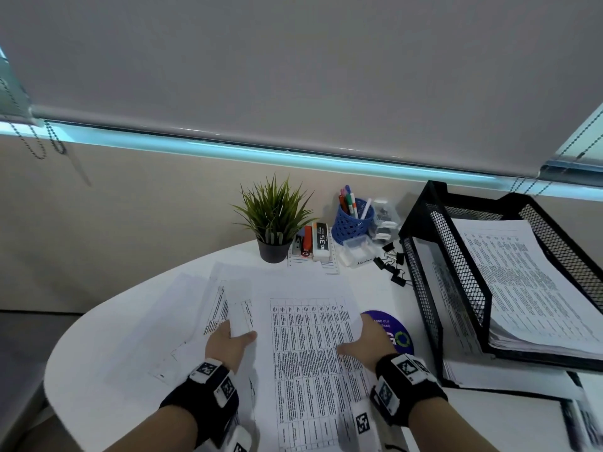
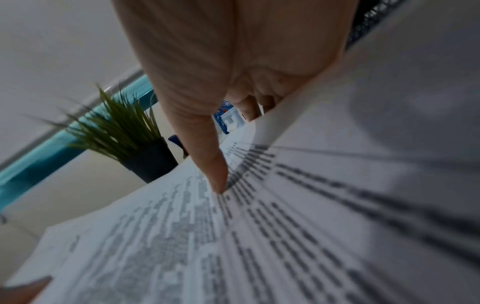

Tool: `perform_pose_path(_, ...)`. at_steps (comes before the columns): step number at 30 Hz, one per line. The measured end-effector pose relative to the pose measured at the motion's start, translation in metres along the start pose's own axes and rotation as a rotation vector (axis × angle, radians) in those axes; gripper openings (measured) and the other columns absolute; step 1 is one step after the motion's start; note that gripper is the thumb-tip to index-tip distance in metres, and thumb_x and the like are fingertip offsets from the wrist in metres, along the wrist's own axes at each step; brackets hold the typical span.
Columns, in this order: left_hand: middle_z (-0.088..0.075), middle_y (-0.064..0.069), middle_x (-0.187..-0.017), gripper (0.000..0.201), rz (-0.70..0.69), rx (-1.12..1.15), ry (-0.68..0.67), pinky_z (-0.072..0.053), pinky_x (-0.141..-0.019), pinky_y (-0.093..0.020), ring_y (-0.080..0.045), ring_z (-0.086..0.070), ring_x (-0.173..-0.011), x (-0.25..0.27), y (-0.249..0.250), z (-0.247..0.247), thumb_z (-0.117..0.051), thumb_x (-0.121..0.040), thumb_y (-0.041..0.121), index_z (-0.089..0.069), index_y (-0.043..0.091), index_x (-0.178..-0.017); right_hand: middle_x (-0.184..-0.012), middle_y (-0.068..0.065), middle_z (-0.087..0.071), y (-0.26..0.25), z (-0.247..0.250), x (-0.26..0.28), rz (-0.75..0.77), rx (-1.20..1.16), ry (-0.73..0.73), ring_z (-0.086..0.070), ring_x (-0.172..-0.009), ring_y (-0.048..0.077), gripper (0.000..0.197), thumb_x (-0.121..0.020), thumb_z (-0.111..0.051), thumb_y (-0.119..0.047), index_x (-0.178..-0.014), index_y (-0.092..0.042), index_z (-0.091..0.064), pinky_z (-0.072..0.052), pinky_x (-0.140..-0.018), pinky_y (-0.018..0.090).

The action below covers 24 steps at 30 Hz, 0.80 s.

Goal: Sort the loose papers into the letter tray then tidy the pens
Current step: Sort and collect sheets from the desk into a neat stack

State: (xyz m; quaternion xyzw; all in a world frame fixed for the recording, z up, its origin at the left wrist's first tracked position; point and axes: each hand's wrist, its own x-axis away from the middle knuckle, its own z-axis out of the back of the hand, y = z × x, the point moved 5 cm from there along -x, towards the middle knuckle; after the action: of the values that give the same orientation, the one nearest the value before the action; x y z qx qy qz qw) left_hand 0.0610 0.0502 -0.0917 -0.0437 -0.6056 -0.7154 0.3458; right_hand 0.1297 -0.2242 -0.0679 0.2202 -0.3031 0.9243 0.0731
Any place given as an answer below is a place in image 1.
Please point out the black mesh paper tray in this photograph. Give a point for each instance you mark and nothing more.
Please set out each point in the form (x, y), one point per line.
(464, 277)

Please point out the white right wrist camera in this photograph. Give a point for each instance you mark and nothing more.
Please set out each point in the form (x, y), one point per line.
(363, 423)

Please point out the blue pen holder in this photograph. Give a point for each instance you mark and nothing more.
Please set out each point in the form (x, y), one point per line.
(351, 228)

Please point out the person's right hand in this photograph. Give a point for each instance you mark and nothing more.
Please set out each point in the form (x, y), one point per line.
(374, 345)

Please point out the white box with dark label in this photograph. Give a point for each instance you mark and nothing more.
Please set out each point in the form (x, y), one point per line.
(322, 242)

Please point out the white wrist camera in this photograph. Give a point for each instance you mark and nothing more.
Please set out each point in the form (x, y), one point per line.
(238, 442)
(363, 423)

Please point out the potted green plant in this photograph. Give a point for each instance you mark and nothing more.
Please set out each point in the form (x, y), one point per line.
(273, 251)

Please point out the dark blue pen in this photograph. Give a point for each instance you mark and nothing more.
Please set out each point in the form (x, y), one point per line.
(570, 423)

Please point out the round purple sticker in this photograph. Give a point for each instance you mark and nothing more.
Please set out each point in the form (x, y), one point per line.
(403, 336)

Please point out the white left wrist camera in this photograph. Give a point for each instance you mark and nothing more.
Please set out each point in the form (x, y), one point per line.
(238, 442)

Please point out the black marker pen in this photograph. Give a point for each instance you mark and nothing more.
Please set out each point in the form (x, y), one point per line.
(586, 414)

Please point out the person's right forearm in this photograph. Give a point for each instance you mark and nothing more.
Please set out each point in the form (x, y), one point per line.
(447, 428)

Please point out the person's left hand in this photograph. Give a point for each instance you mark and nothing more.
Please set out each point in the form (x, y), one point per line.
(226, 350)

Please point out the white table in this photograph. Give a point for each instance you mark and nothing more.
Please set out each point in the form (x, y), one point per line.
(494, 418)

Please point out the green and white pen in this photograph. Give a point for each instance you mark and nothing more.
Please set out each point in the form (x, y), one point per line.
(352, 203)

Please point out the white tape dispenser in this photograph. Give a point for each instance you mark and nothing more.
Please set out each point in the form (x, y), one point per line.
(385, 221)

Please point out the clear plastic lidded box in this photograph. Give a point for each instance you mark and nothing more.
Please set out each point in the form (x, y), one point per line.
(358, 254)

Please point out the black right wristband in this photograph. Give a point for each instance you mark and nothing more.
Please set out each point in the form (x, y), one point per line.
(424, 395)

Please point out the small dark blue box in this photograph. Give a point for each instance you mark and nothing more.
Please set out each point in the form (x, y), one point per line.
(297, 247)

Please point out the black wristband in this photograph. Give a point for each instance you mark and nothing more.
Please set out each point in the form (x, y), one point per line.
(188, 400)
(424, 395)

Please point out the glass window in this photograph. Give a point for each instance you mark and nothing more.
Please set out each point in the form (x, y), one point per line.
(235, 152)

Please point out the grey low cabinet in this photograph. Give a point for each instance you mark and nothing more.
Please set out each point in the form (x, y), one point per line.
(23, 371)

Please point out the pile of papers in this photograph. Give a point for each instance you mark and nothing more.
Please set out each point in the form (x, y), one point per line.
(188, 324)

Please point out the cluster of black binder clips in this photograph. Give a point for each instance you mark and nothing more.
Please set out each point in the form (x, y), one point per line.
(391, 268)

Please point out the red pen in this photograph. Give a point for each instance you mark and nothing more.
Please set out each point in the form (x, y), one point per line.
(342, 202)

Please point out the person's left forearm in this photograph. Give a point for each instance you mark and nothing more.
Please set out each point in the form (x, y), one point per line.
(155, 433)

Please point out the wide grey roller blind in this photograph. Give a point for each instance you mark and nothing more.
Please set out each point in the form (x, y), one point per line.
(306, 65)

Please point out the black left wristband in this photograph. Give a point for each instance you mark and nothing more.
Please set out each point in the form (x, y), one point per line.
(188, 400)

